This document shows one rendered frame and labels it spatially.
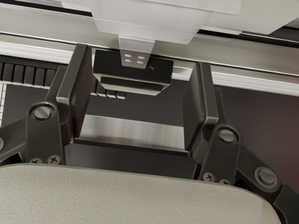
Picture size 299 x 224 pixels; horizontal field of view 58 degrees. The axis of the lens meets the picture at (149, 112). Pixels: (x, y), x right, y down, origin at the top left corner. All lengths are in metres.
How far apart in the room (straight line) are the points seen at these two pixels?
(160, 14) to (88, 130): 0.10
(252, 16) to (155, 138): 0.11
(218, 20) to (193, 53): 0.27
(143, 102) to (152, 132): 0.50
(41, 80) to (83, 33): 0.18
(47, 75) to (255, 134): 0.56
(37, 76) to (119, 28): 0.40
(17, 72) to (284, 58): 0.53
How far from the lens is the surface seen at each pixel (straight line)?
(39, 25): 0.50
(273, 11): 0.20
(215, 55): 0.49
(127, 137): 0.22
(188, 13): 0.20
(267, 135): 0.82
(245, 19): 0.21
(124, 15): 0.22
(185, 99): 0.15
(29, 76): 0.63
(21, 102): 0.77
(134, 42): 0.27
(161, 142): 0.22
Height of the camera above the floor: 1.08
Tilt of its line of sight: 1 degrees down
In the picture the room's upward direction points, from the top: 173 degrees counter-clockwise
